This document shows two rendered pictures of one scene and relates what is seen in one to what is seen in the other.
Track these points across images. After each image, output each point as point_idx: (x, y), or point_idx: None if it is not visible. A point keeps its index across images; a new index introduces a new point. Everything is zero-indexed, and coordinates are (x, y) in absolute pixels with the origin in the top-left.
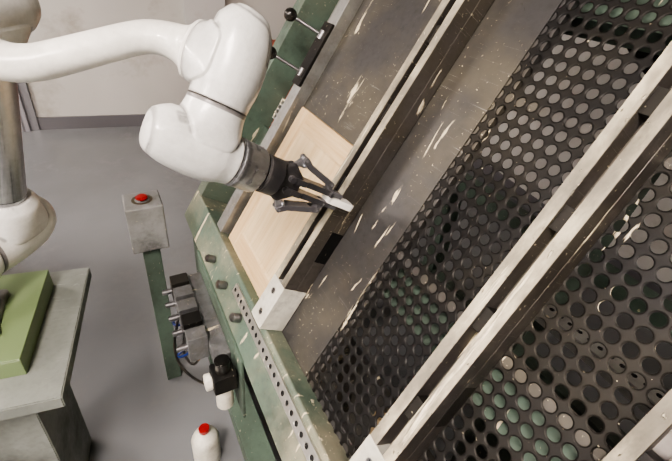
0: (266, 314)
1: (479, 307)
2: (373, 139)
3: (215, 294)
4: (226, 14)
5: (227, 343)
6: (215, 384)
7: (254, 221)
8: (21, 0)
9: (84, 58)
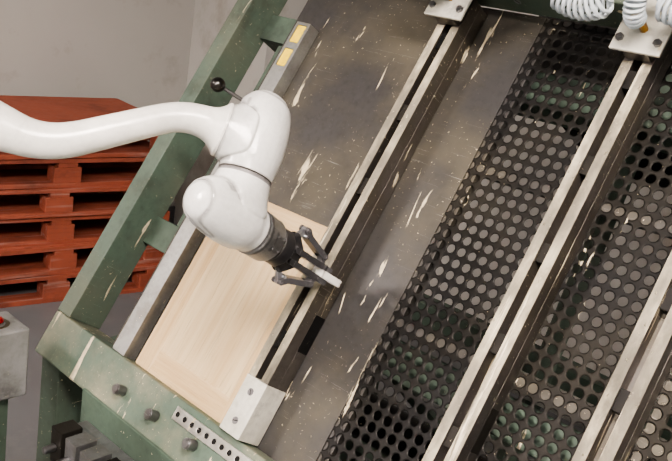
0: (246, 420)
1: (494, 333)
2: (355, 212)
3: (138, 432)
4: (260, 100)
5: None
6: None
7: (181, 332)
8: None
9: (124, 136)
